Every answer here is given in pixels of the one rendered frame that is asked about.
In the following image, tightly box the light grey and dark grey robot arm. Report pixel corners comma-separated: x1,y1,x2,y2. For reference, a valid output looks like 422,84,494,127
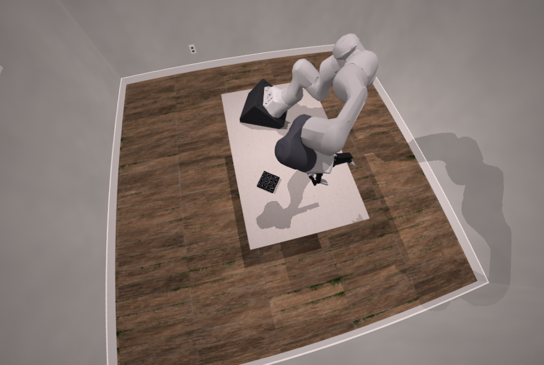
263,33,378,174

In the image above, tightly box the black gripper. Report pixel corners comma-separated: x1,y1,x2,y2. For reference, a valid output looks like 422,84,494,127
307,152,355,186

